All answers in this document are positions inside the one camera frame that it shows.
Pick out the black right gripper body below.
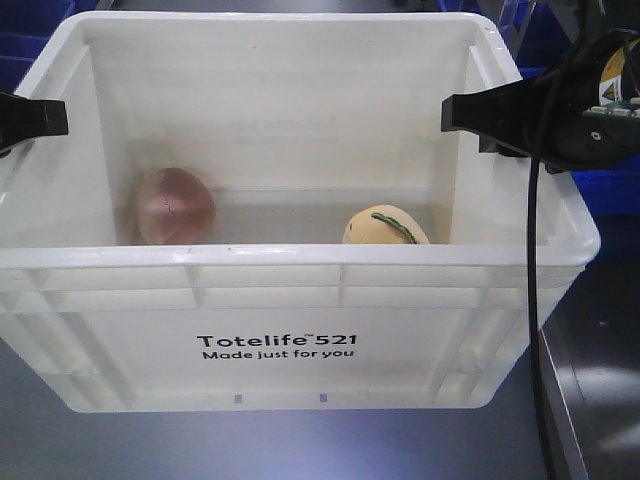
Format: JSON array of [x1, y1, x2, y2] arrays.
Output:
[[541, 1, 639, 173]]

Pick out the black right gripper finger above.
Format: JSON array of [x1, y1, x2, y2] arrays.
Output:
[[440, 78, 540, 158]]

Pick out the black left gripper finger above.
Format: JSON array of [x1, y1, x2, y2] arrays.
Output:
[[1, 92, 68, 157]]

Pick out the yellow plush ball toy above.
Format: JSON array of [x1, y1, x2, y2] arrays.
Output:
[[342, 204, 430, 245]]

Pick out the brown plush ball toy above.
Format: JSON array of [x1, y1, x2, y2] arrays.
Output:
[[135, 168, 215, 245]]

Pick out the white plastic tote box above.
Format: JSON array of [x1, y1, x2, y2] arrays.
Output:
[[0, 10, 602, 412]]

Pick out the black cable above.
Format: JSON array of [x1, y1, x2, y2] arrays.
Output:
[[524, 74, 558, 480]]

